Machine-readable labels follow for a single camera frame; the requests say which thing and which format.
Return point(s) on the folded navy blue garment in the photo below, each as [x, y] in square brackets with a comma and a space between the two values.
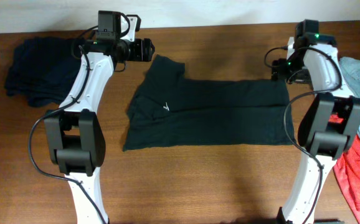
[43, 70]

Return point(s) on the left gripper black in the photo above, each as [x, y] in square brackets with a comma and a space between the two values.
[142, 50]

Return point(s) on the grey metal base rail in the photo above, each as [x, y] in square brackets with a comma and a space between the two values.
[329, 222]

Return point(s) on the black Nike t-shirt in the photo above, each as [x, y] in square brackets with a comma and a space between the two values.
[169, 109]

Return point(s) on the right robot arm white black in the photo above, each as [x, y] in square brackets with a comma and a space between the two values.
[329, 126]

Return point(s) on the red mesh shirt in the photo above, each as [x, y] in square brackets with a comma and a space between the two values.
[347, 173]

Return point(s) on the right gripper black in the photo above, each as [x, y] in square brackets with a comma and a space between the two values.
[278, 70]

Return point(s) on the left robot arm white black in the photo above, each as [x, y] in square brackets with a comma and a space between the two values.
[74, 135]

